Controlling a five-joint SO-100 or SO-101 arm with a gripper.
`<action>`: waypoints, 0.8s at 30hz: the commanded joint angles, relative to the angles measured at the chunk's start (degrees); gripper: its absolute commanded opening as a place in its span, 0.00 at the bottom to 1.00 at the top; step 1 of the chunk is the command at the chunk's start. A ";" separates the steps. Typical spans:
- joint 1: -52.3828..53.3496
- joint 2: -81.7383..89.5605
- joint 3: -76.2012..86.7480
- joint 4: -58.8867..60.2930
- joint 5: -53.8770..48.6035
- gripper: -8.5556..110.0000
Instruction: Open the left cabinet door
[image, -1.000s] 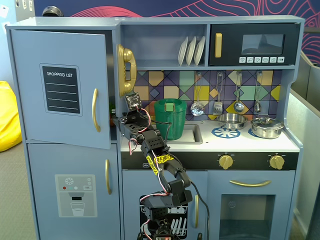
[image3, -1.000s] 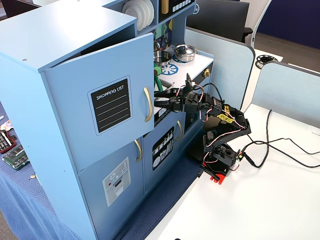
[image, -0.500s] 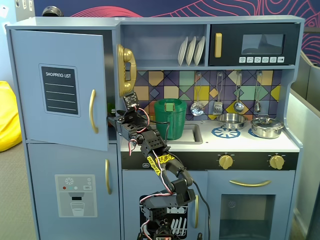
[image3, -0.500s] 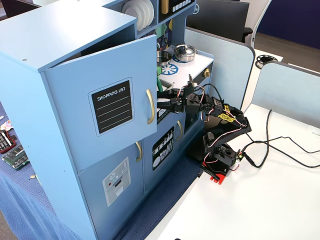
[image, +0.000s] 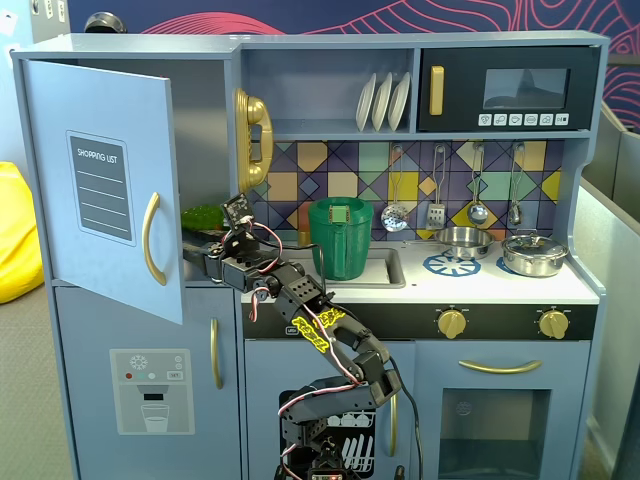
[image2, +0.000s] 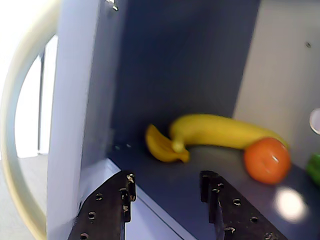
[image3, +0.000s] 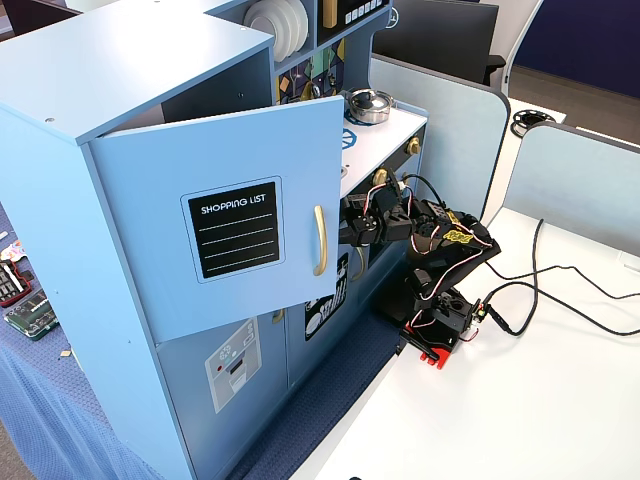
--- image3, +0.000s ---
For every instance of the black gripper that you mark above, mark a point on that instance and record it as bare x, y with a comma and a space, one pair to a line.
361, 223

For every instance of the blue door with shopping list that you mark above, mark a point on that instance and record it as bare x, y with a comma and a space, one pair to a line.
150, 200

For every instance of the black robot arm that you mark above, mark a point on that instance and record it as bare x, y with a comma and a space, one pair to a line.
450, 310

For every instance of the blue dishwasher door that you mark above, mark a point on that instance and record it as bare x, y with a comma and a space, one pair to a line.
300, 365

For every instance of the blue door with ice dispenser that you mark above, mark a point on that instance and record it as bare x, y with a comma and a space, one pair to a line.
270, 360

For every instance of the blue toy kitchen cabinet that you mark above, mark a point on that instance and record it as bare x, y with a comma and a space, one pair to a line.
100, 65

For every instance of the gold stove knob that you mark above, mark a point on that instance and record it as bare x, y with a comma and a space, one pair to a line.
381, 175
414, 146

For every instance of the steel pot with lid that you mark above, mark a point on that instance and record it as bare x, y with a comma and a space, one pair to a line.
370, 102

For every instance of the light blue desk divider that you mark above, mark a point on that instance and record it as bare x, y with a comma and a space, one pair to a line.
575, 190
450, 125

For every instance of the hanging steel ladle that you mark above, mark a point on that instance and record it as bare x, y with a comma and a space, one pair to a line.
317, 90

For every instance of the red table clamp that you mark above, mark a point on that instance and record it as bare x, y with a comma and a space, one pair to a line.
435, 357

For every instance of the black filament spool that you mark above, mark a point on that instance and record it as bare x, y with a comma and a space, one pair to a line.
517, 125

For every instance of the black microwave panel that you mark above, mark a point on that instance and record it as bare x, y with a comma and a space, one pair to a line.
350, 31

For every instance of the white plate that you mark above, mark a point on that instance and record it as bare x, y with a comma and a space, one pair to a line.
301, 25
287, 30
260, 20

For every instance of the black chair armrest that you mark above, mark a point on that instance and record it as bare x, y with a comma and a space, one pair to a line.
495, 62

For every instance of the small tan piece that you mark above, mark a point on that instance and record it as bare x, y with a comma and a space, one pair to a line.
65, 353

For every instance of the green bit set case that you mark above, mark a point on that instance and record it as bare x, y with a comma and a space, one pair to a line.
30, 315

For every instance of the colourful sticker sheet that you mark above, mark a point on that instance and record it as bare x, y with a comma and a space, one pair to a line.
12, 250

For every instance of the red tool case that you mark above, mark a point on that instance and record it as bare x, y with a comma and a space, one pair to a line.
10, 285

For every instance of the blue woven cloth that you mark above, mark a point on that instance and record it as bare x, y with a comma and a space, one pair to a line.
50, 400

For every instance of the dark brown furniture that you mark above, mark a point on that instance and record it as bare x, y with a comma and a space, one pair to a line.
30, 15

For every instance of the white partition post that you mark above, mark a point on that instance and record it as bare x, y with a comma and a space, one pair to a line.
520, 40

